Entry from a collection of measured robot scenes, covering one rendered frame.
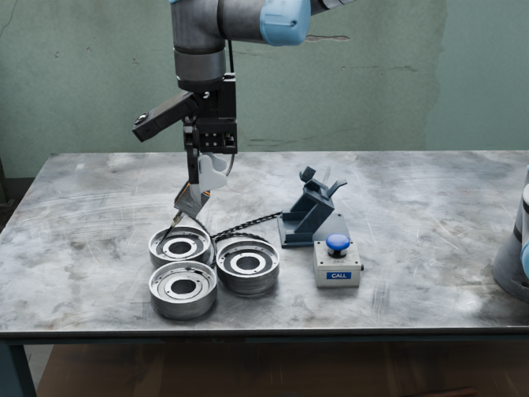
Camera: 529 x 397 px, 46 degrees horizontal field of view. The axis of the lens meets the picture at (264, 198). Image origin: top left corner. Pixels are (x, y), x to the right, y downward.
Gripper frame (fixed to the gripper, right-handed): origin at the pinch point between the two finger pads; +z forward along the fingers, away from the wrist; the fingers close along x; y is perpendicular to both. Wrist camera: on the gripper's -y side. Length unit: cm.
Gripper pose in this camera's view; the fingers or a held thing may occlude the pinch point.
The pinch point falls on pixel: (194, 192)
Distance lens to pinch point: 103.2
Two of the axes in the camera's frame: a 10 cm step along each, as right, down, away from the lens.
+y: 10.0, -0.3, 0.6
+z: 0.0, 8.6, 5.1
